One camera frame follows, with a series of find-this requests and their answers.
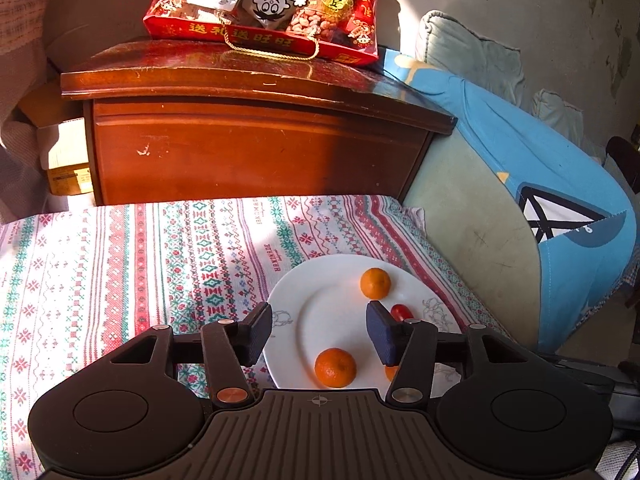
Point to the checked curtain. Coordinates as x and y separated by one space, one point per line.
24 190

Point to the large orange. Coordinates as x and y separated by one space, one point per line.
335 368

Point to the blue cushion cloth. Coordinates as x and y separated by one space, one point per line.
541 230

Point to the cardboard box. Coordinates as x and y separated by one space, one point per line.
64 157

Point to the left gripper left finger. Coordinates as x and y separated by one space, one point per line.
230 346

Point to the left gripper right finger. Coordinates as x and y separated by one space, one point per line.
411 347

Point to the small orange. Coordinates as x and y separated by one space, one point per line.
390 372
375 283

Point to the red snack gift bag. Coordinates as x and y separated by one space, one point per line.
338 30

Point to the wooden cabinet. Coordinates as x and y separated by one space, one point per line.
185 120

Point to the white ceramic plate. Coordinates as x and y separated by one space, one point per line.
319 305

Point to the red cherry tomato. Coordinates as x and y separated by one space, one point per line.
401 313

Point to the patterned woven tablecloth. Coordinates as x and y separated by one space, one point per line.
77 284

